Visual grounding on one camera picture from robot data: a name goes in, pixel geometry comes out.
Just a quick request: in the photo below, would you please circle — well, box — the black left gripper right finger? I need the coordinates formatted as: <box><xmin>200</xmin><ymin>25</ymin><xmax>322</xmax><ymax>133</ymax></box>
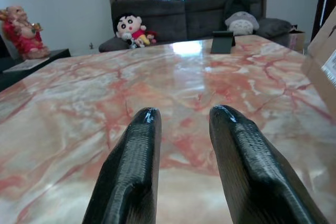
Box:
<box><xmin>208</xmin><ymin>105</ymin><xmax>330</xmax><ymax>224</ymax></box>

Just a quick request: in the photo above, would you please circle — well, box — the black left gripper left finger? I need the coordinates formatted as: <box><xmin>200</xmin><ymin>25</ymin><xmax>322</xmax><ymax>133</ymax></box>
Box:
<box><xmin>82</xmin><ymin>107</ymin><xmax>162</xmax><ymax>224</ymax></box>

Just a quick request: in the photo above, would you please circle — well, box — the small white dog plush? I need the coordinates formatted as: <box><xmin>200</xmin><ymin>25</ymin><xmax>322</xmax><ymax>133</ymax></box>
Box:
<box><xmin>121</xmin><ymin>32</ymin><xmax>142</xmax><ymax>49</ymax></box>

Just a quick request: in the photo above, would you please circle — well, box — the brown cardboard box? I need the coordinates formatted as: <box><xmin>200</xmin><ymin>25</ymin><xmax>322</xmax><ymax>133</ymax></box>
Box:
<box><xmin>300</xmin><ymin>5</ymin><xmax>336</xmax><ymax>120</ymax></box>

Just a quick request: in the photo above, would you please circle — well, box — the black phone stand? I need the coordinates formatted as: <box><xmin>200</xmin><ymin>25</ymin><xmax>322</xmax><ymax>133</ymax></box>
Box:
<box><xmin>210</xmin><ymin>30</ymin><xmax>236</xmax><ymax>55</ymax></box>

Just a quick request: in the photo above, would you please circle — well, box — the small red haired doll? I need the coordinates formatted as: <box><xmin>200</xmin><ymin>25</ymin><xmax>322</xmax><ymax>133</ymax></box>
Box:
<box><xmin>145</xmin><ymin>30</ymin><xmax>159</xmax><ymax>45</ymax></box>

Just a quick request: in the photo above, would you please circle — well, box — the pink white cardboard box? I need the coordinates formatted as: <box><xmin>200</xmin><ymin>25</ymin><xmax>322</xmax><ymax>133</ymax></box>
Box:
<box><xmin>288</xmin><ymin>30</ymin><xmax>306</xmax><ymax>54</ymax></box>

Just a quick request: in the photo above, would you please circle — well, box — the cartoon boy plush doll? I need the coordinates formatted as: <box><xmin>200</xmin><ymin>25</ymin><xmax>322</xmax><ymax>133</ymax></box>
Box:
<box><xmin>115</xmin><ymin>13</ymin><xmax>152</xmax><ymax>48</ymax></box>

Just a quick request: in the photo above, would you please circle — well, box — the dark grey sofa cushion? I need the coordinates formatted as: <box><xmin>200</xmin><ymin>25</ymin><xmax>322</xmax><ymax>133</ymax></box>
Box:
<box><xmin>256</xmin><ymin>18</ymin><xmax>292</xmax><ymax>40</ymax></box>

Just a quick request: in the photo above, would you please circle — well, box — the grey totoro plush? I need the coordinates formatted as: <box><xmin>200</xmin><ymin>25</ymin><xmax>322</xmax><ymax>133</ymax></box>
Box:
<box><xmin>224</xmin><ymin>10</ymin><xmax>260</xmax><ymax>36</ymax></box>

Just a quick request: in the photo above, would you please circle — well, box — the dark grey fabric sofa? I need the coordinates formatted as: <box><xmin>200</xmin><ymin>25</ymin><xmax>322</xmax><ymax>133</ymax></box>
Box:
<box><xmin>98</xmin><ymin>0</ymin><xmax>292</xmax><ymax>53</ymax></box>

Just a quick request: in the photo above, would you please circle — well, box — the red laughing buddha statue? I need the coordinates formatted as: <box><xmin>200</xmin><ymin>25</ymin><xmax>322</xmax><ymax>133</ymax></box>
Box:
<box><xmin>0</xmin><ymin>5</ymin><xmax>51</xmax><ymax>60</ymax></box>

